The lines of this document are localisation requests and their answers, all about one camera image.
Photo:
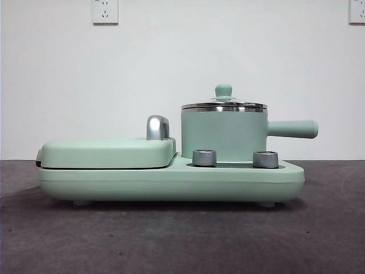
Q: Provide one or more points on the glass lid with green knob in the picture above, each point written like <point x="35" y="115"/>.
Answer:
<point x="224" y="91"/>

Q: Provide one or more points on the silver control knob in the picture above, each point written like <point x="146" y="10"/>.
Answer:
<point x="265" y="160"/>
<point x="204" y="158"/>

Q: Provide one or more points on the mint green cooker base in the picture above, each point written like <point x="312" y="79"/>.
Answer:
<point x="171" y="182"/>

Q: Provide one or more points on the mint green griddle cover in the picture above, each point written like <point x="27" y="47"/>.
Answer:
<point x="105" y="151"/>

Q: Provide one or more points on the white wall socket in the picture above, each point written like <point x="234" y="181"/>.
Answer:
<point x="105" y="12"/>
<point x="357" y="11"/>

